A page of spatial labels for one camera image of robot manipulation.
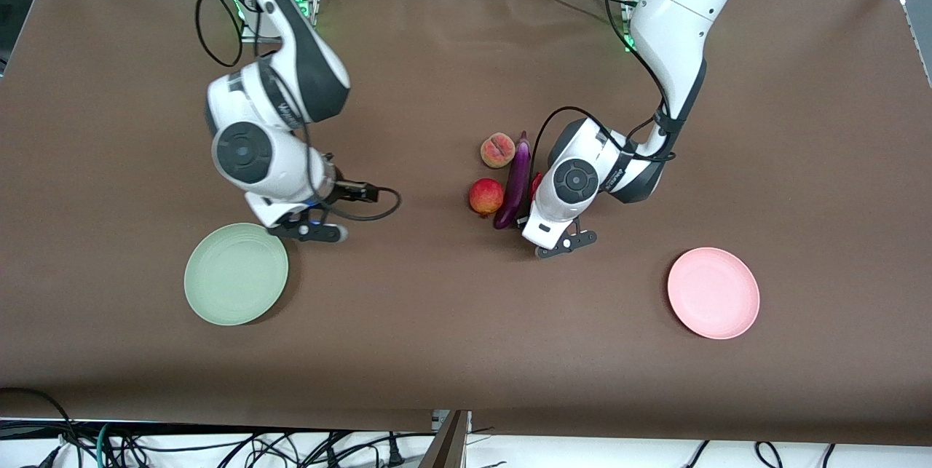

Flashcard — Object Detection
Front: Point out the purple eggplant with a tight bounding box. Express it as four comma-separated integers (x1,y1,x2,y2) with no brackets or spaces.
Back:
494,130,532,230

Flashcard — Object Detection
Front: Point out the pink plate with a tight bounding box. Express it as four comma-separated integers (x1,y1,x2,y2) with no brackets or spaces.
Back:
667,247,761,340

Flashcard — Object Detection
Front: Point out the light green plate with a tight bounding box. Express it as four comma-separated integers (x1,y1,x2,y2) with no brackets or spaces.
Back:
183,223,290,327

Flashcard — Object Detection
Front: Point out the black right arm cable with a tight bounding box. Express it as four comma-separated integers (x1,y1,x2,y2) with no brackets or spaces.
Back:
195,0,403,223

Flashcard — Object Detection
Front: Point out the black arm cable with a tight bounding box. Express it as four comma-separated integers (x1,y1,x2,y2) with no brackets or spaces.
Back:
530,0,678,196
195,0,403,223

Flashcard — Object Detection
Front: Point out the dark frame post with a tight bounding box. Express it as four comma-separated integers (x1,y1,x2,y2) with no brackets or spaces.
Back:
419,410,473,468

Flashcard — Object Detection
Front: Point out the brown table cover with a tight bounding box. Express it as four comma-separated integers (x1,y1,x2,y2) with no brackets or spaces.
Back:
0,0,932,447

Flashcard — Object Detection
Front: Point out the pink peach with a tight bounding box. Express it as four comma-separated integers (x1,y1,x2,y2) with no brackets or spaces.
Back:
481,132,516,169

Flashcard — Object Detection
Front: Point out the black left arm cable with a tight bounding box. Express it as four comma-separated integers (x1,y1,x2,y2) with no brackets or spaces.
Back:
530,0,678,196

